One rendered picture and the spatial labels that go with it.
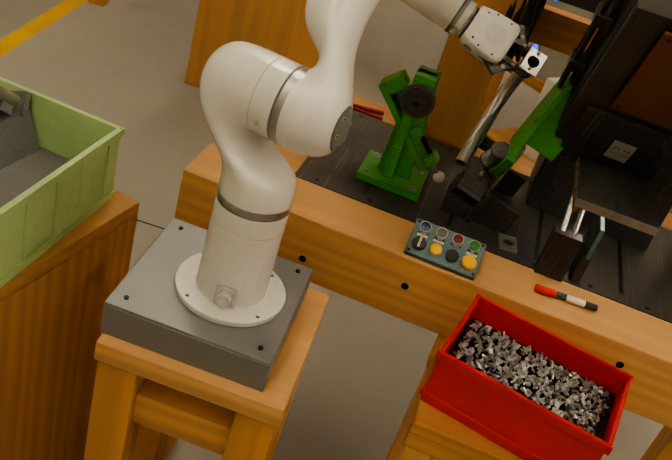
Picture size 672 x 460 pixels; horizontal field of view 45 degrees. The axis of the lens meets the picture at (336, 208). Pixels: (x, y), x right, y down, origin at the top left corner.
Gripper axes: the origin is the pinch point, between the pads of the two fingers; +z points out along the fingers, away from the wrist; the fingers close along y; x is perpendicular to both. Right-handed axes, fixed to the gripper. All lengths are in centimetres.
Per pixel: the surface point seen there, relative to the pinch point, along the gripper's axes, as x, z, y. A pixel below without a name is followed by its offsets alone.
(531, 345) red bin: -11, 28, -52
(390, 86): 5.6, -21.3, -19.7
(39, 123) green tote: 11, -77, -68
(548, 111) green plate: -8.2, 7.8, -10.1
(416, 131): 9.7, -11.0, -23.3
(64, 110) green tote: 6, -73, -63
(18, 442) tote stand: 27, -44, -125
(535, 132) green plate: -3.4, 8.8, -13.3
